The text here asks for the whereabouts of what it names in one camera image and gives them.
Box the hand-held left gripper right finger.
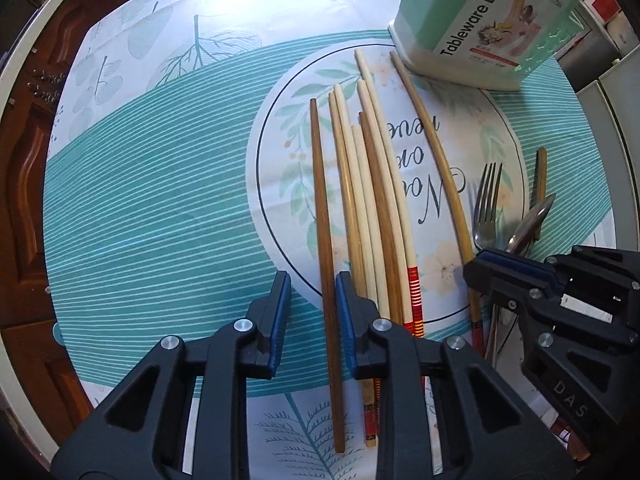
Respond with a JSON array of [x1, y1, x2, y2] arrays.
[[334, 270, 581, 480]]

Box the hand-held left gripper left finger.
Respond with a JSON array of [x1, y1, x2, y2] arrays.
[[50, 270, 293, 480]]

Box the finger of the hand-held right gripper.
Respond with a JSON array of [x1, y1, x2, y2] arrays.
[[479, 246, 640, 313], [464, 255, 618, 345]]

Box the metal spoon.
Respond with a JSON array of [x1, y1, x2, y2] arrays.
[[504, 193, 557, 256]]

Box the metal fork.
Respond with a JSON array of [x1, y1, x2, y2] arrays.
[[472, 161, 506, 363]]

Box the wooden handle spoon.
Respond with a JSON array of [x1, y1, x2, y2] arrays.
[[532, 147, 549, 243]]

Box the green utensil holder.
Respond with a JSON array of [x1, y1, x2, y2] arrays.
[[387, 0, 588, 92]]

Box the teal leaf print tablecloth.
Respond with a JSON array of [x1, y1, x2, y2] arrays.
[[42, 0, 618, 480]]

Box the grey frosted door cabinet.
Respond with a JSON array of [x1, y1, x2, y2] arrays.
[[555, 25, 623, 81]]

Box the red white box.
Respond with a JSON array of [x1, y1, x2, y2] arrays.
[[582, 0, 628, 23]]

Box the brown wooden base cabinets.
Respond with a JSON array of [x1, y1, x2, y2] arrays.
[[0, 0, 136, 441]]

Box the white kitchen countertop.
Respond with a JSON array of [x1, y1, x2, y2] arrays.
[[0, 0, 86, 111]]

